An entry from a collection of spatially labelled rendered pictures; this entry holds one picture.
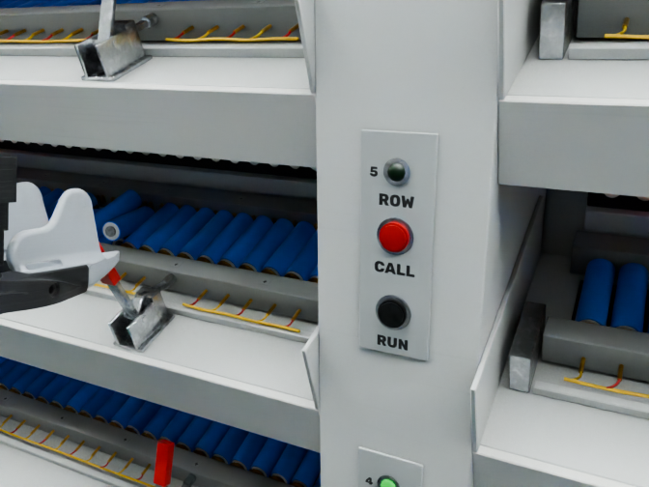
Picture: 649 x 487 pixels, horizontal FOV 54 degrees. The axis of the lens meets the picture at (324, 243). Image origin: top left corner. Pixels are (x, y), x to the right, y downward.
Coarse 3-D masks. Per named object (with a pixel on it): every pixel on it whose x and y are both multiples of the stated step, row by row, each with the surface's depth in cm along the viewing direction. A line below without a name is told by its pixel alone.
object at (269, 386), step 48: (288, 192) 56; (0, 336) 53; (48, 336) 49; (96, 336) 48; (192, 336) 47; (240, 336) 46; (96, 384) 50; (144, 384) 47; (192, 384) 44; (240, 384) 42; (288, 384) 41; (288, 432) 42
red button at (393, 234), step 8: (392, 224) 33; (400, 224) 33; (384, 232) 33; (392, 232) 33; (400, 232) 33; (408, 232) 33; (384, 240) 33; (392, 240) 33; (400, 240) 33; (408, 240) 33; (392, 248) 33; (400, 248) 33
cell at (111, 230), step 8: (144, 208) 59; (120, 216) 56; (128, 216) 56; (136, 216) 57; (144, 216) 58; (104, 224) 54; (112, 224) 54; (120, 224) 54; (128, 224) 55; (136, 224) 57; (104, 232) 55; (112, 232) 54; (120, 232) 54; (128, 232) 56; (112, 240) 55
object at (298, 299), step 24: (120, 264) 52; (144, 264) 51; (168, 264) 51; (192, 264) 50; (216, 264) 50; (168, 288) 51; (192, 288) 50; (216, 288) 48; (240, 288) 47; (264, 288) 46; (288, 288) 46; (312, 288) 45; (216, 312) 47; (240, 312) 46; (288, 312) 46; (312, 312) 45
